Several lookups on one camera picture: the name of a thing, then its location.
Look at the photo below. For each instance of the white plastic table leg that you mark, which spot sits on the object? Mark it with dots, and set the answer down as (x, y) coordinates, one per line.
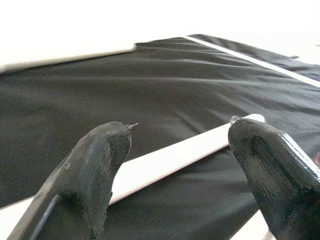
(175, 160)

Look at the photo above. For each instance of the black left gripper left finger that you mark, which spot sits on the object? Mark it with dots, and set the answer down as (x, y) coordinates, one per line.
(82, 187)

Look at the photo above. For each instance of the white fabric strip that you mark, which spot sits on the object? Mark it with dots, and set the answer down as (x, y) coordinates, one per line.
(262, 63)

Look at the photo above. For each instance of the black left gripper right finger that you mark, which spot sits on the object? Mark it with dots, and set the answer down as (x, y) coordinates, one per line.
(282, 187)

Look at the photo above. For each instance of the black table cloth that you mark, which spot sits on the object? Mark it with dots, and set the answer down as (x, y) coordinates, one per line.
(125, 95)

